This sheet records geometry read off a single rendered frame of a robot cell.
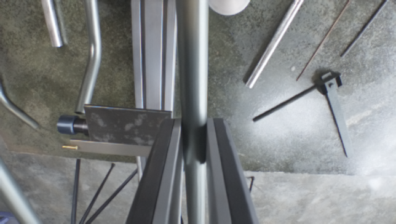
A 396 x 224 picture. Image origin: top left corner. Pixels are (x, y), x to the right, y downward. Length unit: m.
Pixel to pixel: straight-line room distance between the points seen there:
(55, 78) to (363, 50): 0.53
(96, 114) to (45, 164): 1.94
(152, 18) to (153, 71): 0.07
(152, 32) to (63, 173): 1.92
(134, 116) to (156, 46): 0.14
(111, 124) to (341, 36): 0.36
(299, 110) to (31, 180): 2.30
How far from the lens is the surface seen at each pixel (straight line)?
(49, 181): 2.31
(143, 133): 0.21
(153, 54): 0.31
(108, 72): 0.37
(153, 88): 0.33
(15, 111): 0.49
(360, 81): 0.46
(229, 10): 0.24
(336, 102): 0.44
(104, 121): 0.21
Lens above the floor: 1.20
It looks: 60 degrees down
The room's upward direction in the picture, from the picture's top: 179 degrees clockwise
